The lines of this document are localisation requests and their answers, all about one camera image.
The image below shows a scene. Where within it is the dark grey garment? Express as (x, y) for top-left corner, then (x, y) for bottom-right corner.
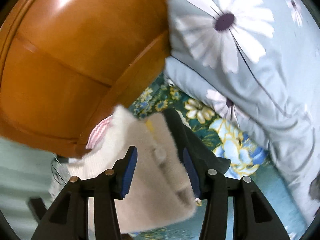
(309, 175), (320, 200)

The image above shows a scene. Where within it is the grey-blue floral duvet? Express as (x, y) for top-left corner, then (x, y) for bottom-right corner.
(167, 0), (319, 224)

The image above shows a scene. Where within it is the beige knitted sweater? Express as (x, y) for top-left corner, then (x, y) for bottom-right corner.
(57, 105), (196, 233)

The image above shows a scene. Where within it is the teal floral bed sheet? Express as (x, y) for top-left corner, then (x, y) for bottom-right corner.
(129, 75), (306, 239)

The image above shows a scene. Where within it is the pink folded cloth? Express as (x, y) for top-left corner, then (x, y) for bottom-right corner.
(86, 115), (112, 150)

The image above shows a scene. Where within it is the orange wooden headboard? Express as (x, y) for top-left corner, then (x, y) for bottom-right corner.
(1, 0), (170, 157)

